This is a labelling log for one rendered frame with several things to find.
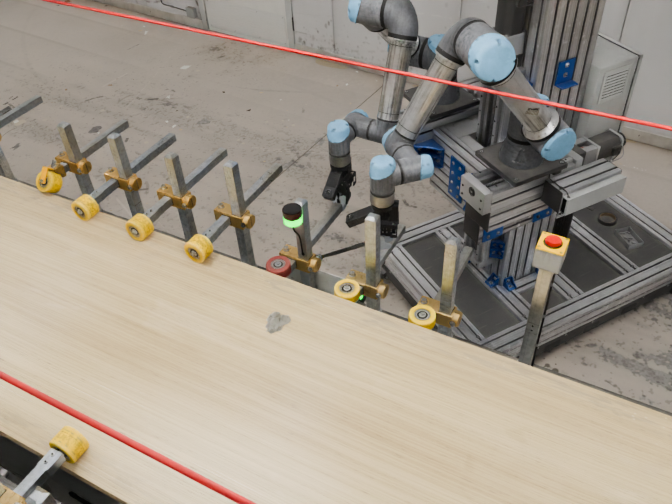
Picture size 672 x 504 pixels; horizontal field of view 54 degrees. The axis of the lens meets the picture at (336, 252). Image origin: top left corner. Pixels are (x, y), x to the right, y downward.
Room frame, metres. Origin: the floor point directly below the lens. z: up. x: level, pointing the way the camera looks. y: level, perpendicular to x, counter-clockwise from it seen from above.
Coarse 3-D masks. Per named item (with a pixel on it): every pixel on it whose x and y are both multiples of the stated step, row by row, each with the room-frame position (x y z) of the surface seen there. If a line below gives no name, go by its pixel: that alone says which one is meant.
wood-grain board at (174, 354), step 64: (0, 192) 2.05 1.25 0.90; (0, 256) 1.68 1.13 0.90; (64, 256) 1.66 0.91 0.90; (128, 256) 1.64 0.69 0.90; (0, 320) 1.39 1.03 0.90; (64, 320) 1.37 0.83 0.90; (128, 320) 1.35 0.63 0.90; (192, 320) 1.34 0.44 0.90; (256, 320) 1.32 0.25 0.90; (320, 320) 1.31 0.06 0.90; (384, 320) 1.29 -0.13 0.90; (0, 384) 1.14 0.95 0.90; (64, 384) 1.13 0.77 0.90; (128, 384) 1.12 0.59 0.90; (192, 384) 1.10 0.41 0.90; (256, 384) 1.09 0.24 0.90; (320, 384) 1.08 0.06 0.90; (384, 384) 1.07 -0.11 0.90; (448, 384) 1.05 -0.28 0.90; (512, 384) 1.04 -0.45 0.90; (576, 384) 1.03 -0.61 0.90; (128, 448) 0.92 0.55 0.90; (192, 448) 0.91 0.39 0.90; (256, 448) 0.90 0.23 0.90; (320, 448) 0.89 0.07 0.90; (384, 448) 0.88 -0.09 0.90; (448, 448) 0.86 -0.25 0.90; (512, 448) 0.85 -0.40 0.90; (576, 448) 0.84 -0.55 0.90; (640, 448) 0.83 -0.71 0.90
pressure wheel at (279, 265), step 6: (270, 258) 1.58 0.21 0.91; (276, 258) 1.58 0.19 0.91; (282, 258) 1.58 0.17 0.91; (270, 264) 1.56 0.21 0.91; (276, 264) 1.55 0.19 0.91; (282, 264) 1.56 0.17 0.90; (288, 264) 1.55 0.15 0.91; (270, 270) 1.53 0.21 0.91; (276, 270) 1.53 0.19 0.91; (282, 270) 1.52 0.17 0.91; (288, 270) 1.53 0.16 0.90; (282, 276) 1.52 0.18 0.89
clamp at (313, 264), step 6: (288, 246) 1.68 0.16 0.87; (282, 252) 1.65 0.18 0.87; (288, 252) 1.65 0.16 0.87; (294, 252) 1.65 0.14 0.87; (294, 258) 1.62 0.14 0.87; (300, 258) 1.61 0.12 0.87; (312, 258) 1.61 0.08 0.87; (318, 258) 1.61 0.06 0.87; (300, 264) 1.61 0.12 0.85; (306, 264) 1.59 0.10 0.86; (312, 264) 1.59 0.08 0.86; (318, 264) 1.61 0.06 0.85; (306, 270) 1.60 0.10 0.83; (312, 270) 1.58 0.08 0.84
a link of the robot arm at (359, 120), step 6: (348, 114) 2.04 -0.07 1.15; (354, 114) 2.02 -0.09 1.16; (360, 114) 2.02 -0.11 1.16; (366, 114) 2.04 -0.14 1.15; (348, 120) 1.98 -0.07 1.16; (354, 120) 1.99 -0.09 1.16; (360, 120) 1.98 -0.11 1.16; (366, 120) 1.98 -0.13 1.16; (354, 126) 1.97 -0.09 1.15; (360, 126) 1.96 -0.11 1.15; (366, 126) 1.96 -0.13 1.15; (354, 132) 1.96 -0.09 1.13; (360, 132) 1.96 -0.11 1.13; (354, 138) 1.96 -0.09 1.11; (366, 138) 1.95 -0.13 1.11
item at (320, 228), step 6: (336, 204) 1.90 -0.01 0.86; (330, 210) 1.87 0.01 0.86; (336, 210) 1.87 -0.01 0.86; (342, 210) 1.90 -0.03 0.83; (324, 216) 1.84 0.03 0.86; (330, 216) 1.84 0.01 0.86; (336, 216) 1.86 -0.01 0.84; (318, 222) 1.81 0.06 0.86; (324, 222) 1.81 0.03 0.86; (330, 222) 1.82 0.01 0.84; (318, 228) 1.77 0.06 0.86; (324, 228) 1.79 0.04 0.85; (312, 234) 1.74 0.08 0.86; (318, 234) 1.75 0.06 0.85; (312, 240) 1.71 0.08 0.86; (312, 246) 1.71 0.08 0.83; (288, 258) 1.63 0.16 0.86; (294, 264) 1.61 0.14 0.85; (288, 276) 1.57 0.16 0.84
